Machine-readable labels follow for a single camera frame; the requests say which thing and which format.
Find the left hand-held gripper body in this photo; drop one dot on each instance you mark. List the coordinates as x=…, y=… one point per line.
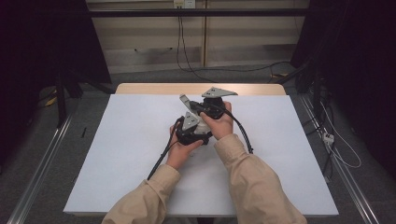
x=189, y=122

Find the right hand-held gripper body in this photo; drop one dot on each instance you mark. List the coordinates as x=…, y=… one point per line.
x=218, y=92

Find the clear glass jar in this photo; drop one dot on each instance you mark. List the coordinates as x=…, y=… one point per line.
x=203, y=127

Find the person's right hand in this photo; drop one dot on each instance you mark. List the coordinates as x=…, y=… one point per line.
x=221, y=126

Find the person's left hand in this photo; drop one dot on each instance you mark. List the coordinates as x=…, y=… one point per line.
x=179, y=154

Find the wooden table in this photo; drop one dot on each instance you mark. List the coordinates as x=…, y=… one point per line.
x=155, y=88

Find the white table cover sheet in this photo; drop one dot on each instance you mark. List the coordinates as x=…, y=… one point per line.
x=124, y=140

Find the black horizontal bar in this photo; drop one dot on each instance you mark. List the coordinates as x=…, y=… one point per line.
x=202, y=12

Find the black metal stand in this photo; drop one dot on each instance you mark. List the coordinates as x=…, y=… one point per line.
x=316, y=90
x=60, y=99

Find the small black floor item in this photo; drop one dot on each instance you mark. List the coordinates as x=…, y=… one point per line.
x=83, y=132

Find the yellow tape piece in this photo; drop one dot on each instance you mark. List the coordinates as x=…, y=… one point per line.
x=51, y=101

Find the black curtain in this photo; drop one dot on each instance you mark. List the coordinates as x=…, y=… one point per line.
x=358, y=62
x=40, y=46

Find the white wall outlet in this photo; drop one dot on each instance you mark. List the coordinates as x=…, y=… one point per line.
x=184, y=3

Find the aluminium floor rail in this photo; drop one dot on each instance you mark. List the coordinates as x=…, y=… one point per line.
x=351, y=186
x=37, y=174

